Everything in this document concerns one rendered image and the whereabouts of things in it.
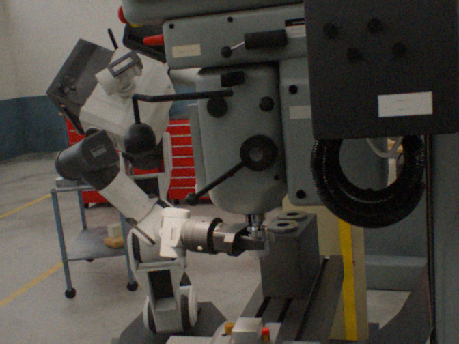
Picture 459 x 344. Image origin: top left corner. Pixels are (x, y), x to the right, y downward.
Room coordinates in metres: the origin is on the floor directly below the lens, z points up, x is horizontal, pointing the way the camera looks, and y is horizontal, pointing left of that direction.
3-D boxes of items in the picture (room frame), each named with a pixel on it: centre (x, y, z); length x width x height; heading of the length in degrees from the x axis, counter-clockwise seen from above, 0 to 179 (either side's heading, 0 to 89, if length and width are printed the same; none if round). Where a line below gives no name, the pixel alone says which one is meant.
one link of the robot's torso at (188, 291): (2.09, 0.29, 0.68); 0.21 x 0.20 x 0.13; 0
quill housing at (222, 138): (1.22, -0.05, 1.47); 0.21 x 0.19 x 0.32; 162
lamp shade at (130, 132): (1.26, 0.19, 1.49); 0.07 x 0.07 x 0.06
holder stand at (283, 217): (1.59, -0.16, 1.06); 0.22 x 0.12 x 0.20; 157
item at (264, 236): (1.22, -0.05, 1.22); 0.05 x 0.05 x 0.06
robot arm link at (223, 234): (1.27, 0.03, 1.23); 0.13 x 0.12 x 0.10; 149
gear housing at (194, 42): (1.20, -0.09, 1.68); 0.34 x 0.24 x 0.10; 72
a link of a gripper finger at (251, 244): (1.19, -0.03, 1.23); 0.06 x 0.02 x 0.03; 59
